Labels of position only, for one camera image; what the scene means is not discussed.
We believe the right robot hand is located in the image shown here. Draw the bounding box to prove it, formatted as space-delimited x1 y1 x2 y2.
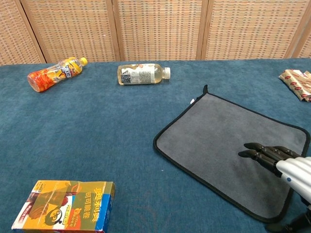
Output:
238 142 311 233

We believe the grey microfibre cloth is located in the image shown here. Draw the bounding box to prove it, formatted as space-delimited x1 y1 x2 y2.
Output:
153 84 311 224

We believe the beige red-print snack wrapper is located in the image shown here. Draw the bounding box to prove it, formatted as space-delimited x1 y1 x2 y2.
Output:
278 69 311 102

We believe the pale tea bottle white cap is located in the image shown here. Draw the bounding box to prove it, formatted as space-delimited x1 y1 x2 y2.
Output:
117 63 171 86

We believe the woven folding screen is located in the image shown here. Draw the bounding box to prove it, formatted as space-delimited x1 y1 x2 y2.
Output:
0 0 311 66

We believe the blue table cloth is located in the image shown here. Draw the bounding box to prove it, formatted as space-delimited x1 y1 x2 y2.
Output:
0 57 311 233

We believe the yellow snack box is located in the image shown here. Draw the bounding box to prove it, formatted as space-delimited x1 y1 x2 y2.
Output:
11 180 116 233

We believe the orange drink bottle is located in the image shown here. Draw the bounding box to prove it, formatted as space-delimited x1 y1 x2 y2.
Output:
27 56 88 93

